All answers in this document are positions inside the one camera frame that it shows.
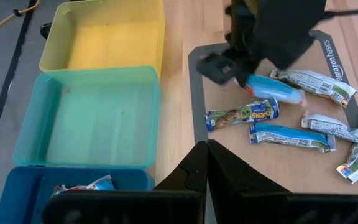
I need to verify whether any black-bordered silicone baking mat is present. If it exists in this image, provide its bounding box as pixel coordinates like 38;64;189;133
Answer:
187;29;358;195

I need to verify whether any red colourful granola bar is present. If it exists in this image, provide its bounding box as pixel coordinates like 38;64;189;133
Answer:
52;174;116;198

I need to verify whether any blue plastic bin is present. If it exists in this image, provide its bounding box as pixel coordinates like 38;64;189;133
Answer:
0;166;155;224

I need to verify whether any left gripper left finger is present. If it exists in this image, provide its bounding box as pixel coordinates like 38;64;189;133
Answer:
42;140;209;224

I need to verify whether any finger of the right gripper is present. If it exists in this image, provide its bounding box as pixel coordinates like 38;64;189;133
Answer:
233;57;260;88
196;52;239;86

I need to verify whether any yellow extension cable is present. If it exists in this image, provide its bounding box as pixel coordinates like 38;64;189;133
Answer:
0;0;41;45

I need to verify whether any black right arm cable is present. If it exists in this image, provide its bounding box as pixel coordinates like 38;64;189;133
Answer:
323;5;358;20

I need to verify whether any teal plastic bin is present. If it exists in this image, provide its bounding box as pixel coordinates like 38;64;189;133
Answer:
12;65;162;169

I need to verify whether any green Chewy granola bar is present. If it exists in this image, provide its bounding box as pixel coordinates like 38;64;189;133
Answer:
205;98;280;133

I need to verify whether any blue granola bar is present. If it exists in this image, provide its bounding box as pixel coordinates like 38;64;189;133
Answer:
245;74;308;107
249;123;337;154

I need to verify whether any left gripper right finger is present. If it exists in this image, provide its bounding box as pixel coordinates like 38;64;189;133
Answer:
208;139;358;224

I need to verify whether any silver-backed granola bar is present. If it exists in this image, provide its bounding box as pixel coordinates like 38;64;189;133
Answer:
301;111;358;146
269;68;358;108
336;108;358;185

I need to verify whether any yellow plastic bin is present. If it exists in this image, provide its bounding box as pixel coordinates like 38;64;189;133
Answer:
39;0;166;78

